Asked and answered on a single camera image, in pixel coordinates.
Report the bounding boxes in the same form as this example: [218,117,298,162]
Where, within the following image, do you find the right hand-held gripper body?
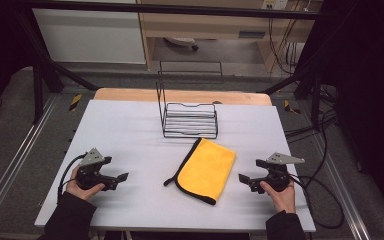
[255,152,306,193]

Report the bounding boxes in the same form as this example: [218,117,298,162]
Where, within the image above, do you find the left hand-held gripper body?
[76,148,113,192]

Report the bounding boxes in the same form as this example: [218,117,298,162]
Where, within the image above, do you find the yellow cloth with black edge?
[163,137,237,206]

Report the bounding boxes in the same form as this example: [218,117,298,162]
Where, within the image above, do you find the black wire rack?
[155,60,225,140]

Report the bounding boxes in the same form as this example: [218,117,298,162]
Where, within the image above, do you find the person's right hand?
[259,180,297,215]

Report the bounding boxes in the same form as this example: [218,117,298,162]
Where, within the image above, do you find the person's left hand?
[65,165,106,202]

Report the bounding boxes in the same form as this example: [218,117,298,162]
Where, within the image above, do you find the wooden table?
[93,87,274,107]

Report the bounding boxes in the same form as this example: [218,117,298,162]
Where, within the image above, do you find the white cabinet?
[32,7,147,65]

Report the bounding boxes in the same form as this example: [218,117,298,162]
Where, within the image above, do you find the chair base with caster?
[163,36,200,52]

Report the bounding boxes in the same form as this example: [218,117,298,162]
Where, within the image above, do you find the light wooden desk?
[136,0,317,73]

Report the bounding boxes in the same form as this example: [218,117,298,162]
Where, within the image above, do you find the white power strip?
[261,0,290,11]

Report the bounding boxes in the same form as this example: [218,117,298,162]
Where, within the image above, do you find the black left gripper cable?
[56,153,88,203]

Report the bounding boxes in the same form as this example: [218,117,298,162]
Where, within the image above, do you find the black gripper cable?
[288,173,345,230]
[56,153,88,203]

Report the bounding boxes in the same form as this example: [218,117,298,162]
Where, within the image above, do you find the black floor cables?
[283,83,341,143]

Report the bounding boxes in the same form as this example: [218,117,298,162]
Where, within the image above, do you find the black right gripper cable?
[288,173,345,230]

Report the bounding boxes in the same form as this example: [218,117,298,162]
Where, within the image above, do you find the aluminium rail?
[312,133,372,240]
[0,94,60,228]

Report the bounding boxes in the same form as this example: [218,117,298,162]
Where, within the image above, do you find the hanging cable bundle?
[267,0,314,77]

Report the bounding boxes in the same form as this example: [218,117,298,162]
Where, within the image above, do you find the black metal frame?
[13,0,336,132]

